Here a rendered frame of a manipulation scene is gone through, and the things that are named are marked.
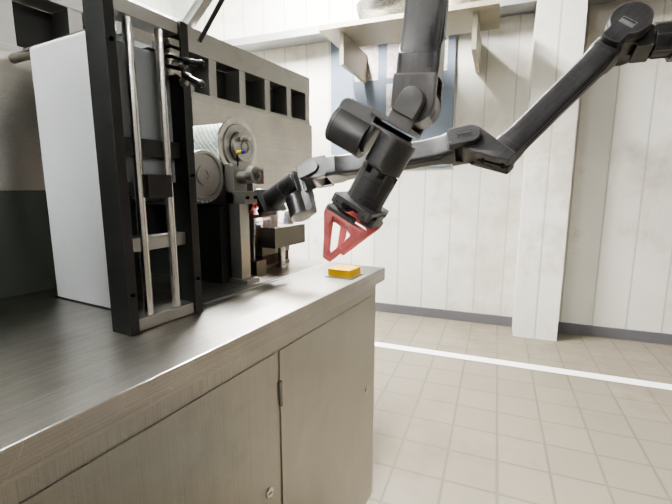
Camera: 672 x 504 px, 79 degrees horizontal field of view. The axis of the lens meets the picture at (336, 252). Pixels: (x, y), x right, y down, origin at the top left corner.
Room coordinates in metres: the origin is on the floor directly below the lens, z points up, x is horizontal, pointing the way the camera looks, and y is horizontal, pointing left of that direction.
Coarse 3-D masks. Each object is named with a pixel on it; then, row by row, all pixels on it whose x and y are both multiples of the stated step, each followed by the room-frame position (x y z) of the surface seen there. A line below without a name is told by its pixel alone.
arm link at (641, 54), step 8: (648, 32) 0.90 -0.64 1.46; (656, 32) 0.90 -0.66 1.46; (640, 40) 0.90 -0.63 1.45; (648, 40) 0.89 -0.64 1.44; (624, 48) 0.92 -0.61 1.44; (632, 48) 0.92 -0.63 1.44; (640, 48) 0.90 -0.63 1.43; (648, 48) 0.89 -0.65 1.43; (624, 56) 0.94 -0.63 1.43; (632, 56) 0.92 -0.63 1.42; (640, 56) 0.92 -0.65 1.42; (648, 56) 0.91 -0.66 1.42
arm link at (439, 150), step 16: (464, 128) 0.92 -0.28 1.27; (416, 144) 0.97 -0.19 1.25; (432, 144) 0.96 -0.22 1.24; (448, 144) 0.92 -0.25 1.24; (464, 144) 0.91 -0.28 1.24; (320, 160) 1.04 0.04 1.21; (336, 160) 1.03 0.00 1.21; (352, 160) 1.02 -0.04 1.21; (416, 160) 0.96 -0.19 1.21; (432, 160) 0.96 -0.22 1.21; (448, 160) 0.96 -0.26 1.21; (320, 176) 1.02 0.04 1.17; (336, 176) 1.02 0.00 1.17; (352, 176) 1.03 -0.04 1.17
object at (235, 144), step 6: (240, 132) 1.07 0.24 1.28; (234, 138) 1.05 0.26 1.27; (234, 144) 1.05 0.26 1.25; (240, 144) 1.07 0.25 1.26; (246, 144) 1.09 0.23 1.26; (252, 144) 1.11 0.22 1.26; (234, 150) 1.05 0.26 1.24; (246, 150) 1.09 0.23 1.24; (252, 150) 1.11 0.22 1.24; (234, 156) 1.06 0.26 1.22; (240, 156) 1.06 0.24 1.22; (246, 156) 1.08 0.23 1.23
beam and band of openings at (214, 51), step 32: (0, 0) 0.94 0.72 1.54; (32, 0) 1.02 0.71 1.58; (64, 0) 1.06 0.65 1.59; (0, 32) 0.93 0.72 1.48; (32, 32) 1.05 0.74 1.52; (64, 32) 1.07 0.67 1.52; (192, 32) 1.40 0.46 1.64; (224, 64) 1.53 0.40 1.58; (256, 64) 1.68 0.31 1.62; (224, 96) 1.63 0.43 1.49; (256, 96) 1.75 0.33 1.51; (288, 96) 1.88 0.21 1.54
